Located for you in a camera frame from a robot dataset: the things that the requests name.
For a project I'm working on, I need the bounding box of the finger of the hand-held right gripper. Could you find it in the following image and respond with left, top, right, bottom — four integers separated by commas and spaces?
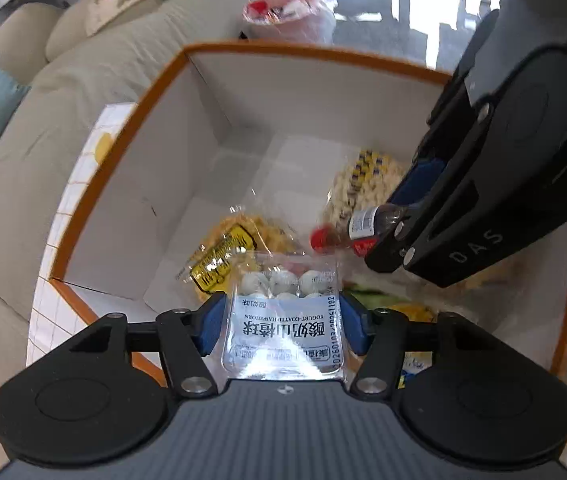
363, 205, 432, 275
392, 102, 497, 233

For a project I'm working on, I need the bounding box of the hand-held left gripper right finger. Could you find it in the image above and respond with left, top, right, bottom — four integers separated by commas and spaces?
338, 291, 529, 397

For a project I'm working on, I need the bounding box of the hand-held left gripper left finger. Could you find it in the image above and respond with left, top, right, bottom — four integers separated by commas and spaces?
38, 294, 228, 396

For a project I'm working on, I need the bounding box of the small brown bottle red cap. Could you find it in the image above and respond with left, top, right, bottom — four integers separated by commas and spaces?
311, 204, 407, 258

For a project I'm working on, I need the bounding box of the clear rice cracker packet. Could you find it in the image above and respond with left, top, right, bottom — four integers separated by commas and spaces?
321, 149, 408, 241

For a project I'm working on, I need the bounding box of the clear packet of white balls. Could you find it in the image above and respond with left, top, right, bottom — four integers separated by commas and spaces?
221, 250, 347, 382

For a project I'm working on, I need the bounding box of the yellow waffle packet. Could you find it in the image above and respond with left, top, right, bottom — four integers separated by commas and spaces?
176, 212, 304, 306

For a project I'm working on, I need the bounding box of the orange cardboard box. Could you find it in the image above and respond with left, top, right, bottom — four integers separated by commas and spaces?
48, 42, 567, 396

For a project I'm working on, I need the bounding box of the pink and white plastic bag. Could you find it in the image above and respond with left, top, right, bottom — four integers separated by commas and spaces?
241, 0, 339, 47

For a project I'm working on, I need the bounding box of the beige sofa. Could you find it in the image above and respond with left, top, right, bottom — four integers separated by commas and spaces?
0, 0, 264, 480

